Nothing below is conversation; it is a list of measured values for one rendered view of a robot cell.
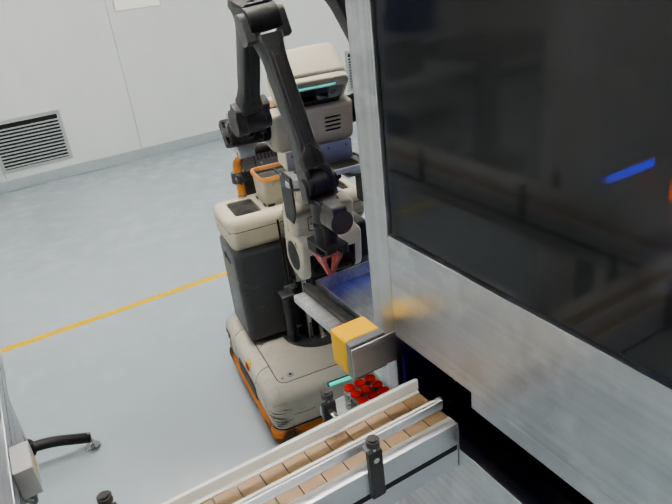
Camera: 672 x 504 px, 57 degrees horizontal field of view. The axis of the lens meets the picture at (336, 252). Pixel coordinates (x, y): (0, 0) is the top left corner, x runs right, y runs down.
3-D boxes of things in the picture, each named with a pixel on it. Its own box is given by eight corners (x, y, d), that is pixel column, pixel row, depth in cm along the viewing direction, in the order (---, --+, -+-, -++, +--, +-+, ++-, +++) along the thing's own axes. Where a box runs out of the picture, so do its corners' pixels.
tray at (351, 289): (492, 313, 135) (493, 300, 134) (396, 357, 125) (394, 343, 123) (402, 259, 162) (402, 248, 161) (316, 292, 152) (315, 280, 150)
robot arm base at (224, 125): (256, 114, 186) (217, 122, 182) (259, 102, 179) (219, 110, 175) (264, 140, 185) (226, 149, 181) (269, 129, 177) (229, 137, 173)
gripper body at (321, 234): (326, 258, 146) (322, 230, 143) (306, 244, 154) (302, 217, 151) (349, 250, 149) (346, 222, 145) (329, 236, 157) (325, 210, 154)
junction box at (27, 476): (44, 491, 160) (32, 466, 156) (23, 501, 157) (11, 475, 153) (38, 463, 169) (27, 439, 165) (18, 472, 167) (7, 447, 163)
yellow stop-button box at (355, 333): (388, 365, 110) (385, 331, 107) (354, 381, 107) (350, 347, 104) (365, 346, 116) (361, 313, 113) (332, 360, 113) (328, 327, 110)
